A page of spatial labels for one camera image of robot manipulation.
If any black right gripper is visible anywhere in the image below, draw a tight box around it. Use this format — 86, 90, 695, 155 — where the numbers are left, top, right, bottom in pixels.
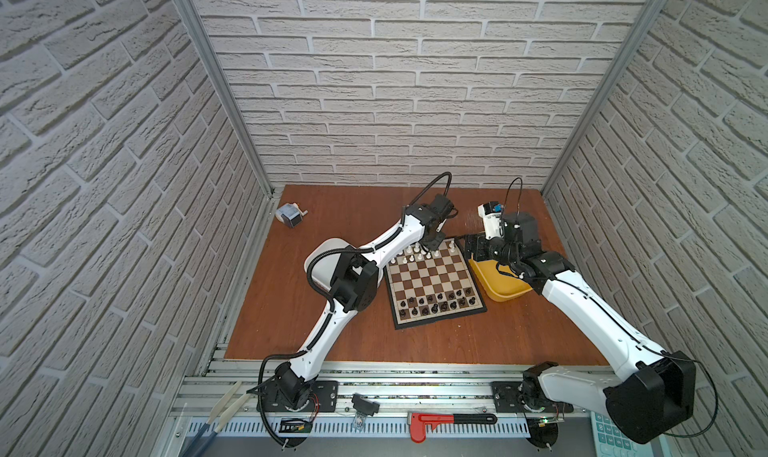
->
456, 232, 520, 272

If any white plastic bin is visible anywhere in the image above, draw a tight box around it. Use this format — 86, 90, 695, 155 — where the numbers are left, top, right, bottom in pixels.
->
304, 238, 350, 291

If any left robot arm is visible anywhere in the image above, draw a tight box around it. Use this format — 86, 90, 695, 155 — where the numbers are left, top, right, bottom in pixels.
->
272, 193, 454, 410

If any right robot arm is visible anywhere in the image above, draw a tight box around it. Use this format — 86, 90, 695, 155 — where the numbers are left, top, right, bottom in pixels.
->
464, 202, 696, 444

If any folding chess board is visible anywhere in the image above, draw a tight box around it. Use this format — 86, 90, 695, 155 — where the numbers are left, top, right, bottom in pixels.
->
384, 239, 487, 330

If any yellow plastic bin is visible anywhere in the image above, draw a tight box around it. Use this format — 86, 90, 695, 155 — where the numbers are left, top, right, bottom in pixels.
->
469, 259, 532, 303

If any grey pencil sharpener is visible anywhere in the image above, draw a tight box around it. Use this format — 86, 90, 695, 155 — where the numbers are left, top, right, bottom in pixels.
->
275, 203, 307, 228

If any red black clamp tool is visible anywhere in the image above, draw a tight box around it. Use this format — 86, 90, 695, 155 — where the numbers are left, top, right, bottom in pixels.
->
409, 412, 499, 444

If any teal calculator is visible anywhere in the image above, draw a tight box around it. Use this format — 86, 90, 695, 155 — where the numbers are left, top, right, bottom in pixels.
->
590, 412, 654, 457

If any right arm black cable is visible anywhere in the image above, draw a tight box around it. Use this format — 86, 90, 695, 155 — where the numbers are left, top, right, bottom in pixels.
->
502, 177, 719, 439

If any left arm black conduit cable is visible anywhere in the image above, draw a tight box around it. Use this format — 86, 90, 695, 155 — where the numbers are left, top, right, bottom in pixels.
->
254, 171, 453, 398

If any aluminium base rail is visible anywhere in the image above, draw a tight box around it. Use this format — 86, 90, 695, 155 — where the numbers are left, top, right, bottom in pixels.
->
155, 353, 592, 456

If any small black bracket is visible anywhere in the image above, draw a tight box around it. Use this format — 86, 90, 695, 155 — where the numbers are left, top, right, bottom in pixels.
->
351, 393, 380, 431

